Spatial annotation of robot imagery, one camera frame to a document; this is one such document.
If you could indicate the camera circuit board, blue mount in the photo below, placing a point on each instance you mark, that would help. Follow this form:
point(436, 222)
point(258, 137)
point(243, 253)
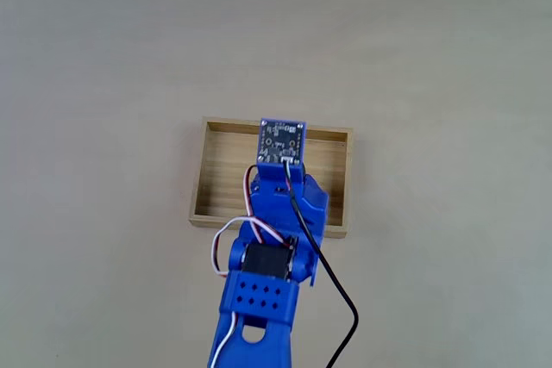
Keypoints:
point(282, 140)

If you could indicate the wooden box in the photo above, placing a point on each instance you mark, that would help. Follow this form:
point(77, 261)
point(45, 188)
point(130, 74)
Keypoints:
point(224, 178)

